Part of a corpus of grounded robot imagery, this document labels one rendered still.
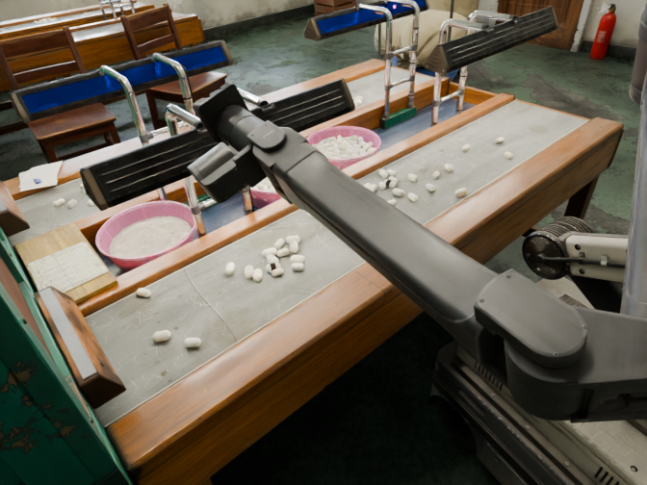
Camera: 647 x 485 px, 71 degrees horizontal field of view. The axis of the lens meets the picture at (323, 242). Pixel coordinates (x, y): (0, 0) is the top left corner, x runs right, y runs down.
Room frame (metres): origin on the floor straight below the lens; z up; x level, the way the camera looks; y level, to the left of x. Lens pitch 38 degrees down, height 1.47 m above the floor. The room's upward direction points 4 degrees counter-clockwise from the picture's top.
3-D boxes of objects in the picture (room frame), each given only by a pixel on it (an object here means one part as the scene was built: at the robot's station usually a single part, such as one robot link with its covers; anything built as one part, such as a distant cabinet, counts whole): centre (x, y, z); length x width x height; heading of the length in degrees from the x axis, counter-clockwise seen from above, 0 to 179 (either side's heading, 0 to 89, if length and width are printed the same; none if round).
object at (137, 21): (3.23, 0.89, 0.45); 0.44 x 0.43 x 0.91; 150
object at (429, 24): (4.10, -1.03, 0.40); 0.74 x 0.56 x 0.38; 131
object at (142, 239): (1.02, 0.48, 0.71); 0.22 x 0.22 x 0.06
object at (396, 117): (1.88, -0.30, 0.90); 0.20 x 0.19 x 0.45; 128
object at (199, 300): (1.13, -0.21, 0.73); 1.81 x 0.30 x 0.02; 128
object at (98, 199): (0.90, 0.17, 1.08); 0.62 x 0.08 x 0.07; 128
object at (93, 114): (2.69, 1.48, 0.45); 0.44 x 0.43 x 0.91; 125
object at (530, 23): (1.50, -0.59, 1.08); 0.62 x 0.08 x 0.07; 128
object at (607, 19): (4.58, -2.84, 0.25); 0.18 x 0.14 x 0.49; 130
